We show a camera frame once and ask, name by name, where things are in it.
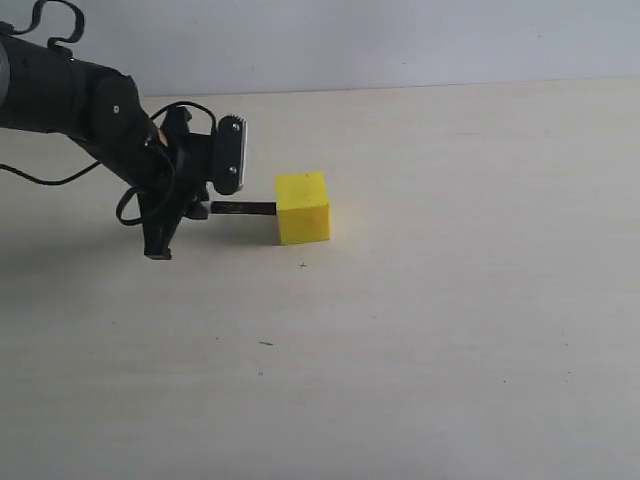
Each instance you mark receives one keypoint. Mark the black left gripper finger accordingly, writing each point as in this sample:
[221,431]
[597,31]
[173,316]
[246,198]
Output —
[160,220]

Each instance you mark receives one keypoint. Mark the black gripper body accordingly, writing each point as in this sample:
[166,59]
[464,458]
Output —
[156,154]

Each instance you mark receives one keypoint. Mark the black and white marker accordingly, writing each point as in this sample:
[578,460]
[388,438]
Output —
[240,208]

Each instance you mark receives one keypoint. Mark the yellow foam cube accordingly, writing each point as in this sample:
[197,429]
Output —
[303,208]

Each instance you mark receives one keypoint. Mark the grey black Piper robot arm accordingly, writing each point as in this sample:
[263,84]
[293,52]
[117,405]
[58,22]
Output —
[44,91]

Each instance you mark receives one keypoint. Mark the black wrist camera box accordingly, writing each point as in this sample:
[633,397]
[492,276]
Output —
[229,155]

